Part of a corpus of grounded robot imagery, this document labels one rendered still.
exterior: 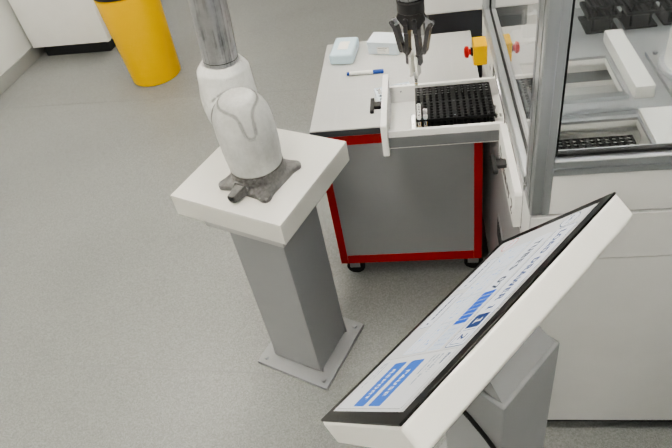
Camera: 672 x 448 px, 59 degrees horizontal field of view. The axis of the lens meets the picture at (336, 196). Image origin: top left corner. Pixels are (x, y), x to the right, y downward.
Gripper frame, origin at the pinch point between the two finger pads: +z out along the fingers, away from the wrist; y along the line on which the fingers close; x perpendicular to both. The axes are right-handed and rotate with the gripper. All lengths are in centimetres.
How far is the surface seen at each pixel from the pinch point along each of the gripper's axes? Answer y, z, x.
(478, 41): 9.0, 9.0, 33.3
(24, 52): -369, 89, 107
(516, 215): 40, 14, -39
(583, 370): 61, 67, -40
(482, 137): 23.2, 15.0, -10.1
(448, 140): 14.4, 15.2, -13.6
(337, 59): -46, 22, 34
